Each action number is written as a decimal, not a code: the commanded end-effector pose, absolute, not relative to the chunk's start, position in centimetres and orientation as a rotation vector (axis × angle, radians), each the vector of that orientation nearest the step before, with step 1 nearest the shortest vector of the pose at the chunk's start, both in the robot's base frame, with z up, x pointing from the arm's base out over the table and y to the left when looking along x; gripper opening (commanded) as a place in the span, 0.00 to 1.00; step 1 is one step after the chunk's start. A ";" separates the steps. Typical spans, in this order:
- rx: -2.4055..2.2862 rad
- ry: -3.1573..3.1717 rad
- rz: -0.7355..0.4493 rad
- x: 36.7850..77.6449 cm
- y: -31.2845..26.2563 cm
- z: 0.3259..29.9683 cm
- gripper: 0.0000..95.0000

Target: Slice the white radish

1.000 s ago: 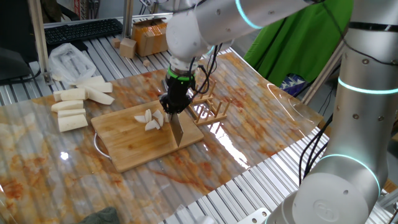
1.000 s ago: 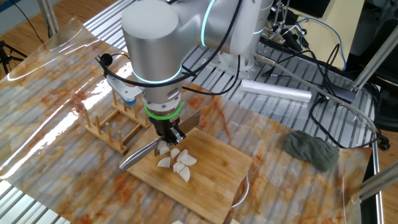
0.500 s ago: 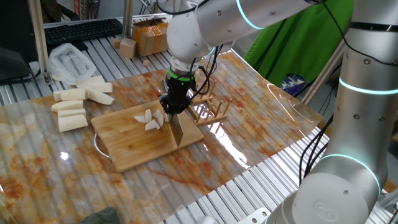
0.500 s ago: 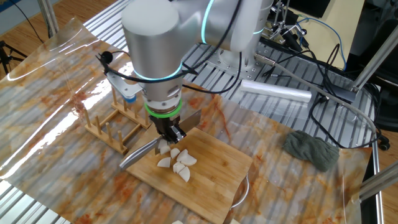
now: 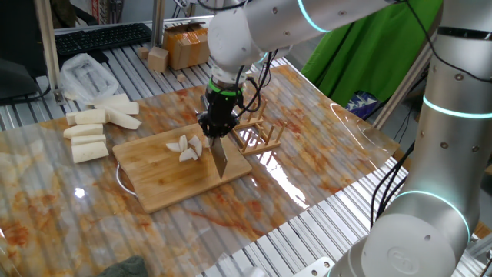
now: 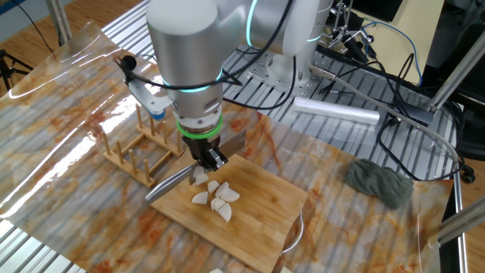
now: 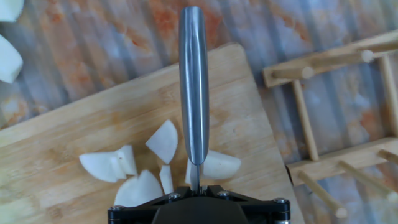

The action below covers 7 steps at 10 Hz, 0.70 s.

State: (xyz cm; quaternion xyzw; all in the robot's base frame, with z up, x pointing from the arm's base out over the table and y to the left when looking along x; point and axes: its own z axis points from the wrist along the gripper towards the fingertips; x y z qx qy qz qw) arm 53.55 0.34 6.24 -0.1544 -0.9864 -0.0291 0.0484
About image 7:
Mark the wooden cutting board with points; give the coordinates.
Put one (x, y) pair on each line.
(77, 124)

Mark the wooden peg dish rack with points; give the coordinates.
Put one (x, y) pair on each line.
(342, 155)

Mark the long white radish chunk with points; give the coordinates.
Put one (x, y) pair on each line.
(9, 59)

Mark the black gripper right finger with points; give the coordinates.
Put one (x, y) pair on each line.
(264, 211)

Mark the marble pattern plastic mat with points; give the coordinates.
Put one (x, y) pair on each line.
(93, 40)

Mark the white radish piece being sliced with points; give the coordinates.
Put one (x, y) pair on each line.
(220, 166)

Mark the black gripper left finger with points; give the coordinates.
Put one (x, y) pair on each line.
(136, 211)

